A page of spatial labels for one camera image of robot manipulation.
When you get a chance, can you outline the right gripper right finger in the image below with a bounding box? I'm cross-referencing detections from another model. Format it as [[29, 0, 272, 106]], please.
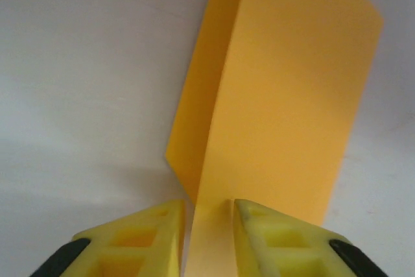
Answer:
[[233, 198, 390, 277]]

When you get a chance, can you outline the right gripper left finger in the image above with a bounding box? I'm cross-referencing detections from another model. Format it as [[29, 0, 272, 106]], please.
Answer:
[[34, 199, 187, 277]]

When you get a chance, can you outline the orange paper sheet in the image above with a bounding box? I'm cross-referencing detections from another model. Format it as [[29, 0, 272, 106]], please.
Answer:
[[165, 0, 385, 277]]

